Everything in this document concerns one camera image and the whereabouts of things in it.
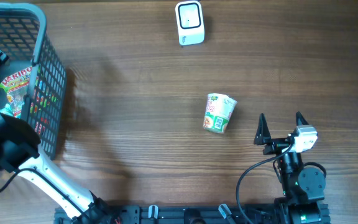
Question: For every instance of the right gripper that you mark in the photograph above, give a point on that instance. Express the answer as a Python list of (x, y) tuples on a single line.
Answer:
[(279, 144)]

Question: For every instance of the green gummy candy bag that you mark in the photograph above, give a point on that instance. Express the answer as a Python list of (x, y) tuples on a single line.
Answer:
[(15, 87)]

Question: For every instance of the instant noodle cup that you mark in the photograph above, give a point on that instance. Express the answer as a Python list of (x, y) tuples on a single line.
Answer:
[(219, 109)]

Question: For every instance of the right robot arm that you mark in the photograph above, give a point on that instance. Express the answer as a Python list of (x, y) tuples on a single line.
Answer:
[(302, 183)]

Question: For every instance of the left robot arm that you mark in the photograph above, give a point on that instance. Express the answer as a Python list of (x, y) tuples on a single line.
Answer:
[(22, 154)]

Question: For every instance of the white barcode scanner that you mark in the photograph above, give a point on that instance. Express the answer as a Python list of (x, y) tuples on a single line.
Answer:
[(190, 24)]

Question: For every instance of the grey plastic shopping basket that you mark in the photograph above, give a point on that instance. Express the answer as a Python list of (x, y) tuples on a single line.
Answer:
[(23, 37)]

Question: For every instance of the black mounting rail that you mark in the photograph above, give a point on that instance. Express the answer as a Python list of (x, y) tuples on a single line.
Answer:
[(258, 213)]

